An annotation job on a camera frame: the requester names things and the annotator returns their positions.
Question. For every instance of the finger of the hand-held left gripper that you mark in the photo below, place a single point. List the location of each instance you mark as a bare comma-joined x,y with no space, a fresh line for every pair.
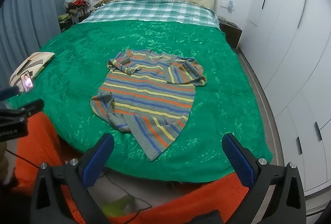
9,93
32,108

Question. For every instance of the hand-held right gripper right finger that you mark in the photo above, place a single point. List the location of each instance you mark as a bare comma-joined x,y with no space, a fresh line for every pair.
239,162

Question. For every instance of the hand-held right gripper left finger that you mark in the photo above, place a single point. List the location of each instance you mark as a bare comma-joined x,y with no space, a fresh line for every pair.
94,164

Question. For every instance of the striped knit sweater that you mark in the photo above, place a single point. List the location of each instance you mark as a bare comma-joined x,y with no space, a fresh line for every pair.
150,99

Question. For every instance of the pile of clothes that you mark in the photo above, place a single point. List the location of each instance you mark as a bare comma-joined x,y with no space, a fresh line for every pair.
76,4

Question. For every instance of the smartphone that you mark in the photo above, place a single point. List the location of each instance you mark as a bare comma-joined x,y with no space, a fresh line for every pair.
27,83

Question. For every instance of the orange fluffy blanket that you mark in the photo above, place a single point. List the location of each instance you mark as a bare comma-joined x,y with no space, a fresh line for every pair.
38,141

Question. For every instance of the cream geometric patterned pillow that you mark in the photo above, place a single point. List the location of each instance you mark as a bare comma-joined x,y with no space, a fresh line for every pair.
36,61

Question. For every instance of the yellow-green floor item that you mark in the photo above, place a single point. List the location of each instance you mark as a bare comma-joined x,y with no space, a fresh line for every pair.
116,204

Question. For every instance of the green velvet blanket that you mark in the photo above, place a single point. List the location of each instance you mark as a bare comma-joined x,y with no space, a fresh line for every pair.
222,79

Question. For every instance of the grey-blue curtain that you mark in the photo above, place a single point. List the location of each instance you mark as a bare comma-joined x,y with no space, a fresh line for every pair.
33,11

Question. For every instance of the white wardrobe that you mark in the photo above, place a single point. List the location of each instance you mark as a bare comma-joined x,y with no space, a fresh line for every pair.
294,45

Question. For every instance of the dark wooden nightstand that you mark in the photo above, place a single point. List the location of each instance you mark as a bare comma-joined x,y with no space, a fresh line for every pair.
231,32

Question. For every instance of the green checked bed sheet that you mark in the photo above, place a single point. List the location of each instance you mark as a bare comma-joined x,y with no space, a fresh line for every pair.
155,11

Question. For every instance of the blue wall plug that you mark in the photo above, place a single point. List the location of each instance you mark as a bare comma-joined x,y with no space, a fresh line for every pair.
231,5

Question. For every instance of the white wall socket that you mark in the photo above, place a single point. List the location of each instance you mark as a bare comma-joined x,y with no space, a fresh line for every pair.
224,4

